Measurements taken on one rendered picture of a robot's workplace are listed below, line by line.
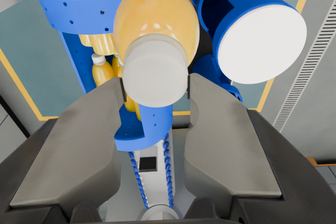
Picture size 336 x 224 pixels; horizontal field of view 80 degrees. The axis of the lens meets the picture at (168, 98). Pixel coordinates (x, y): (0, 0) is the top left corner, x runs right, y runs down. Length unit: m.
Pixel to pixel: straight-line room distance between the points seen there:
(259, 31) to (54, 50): 1.71
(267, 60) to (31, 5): 1.68
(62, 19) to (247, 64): 0.56
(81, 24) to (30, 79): 1.93
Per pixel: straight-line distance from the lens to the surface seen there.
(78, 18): 0.44
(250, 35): 0.70
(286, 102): 2.64
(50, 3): 0.47
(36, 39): 2.05
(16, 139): 2.77
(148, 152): 1.18
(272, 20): 0.70
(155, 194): 1.76
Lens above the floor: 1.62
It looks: 49 degrees down
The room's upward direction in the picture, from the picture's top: 177 degrees clockwise
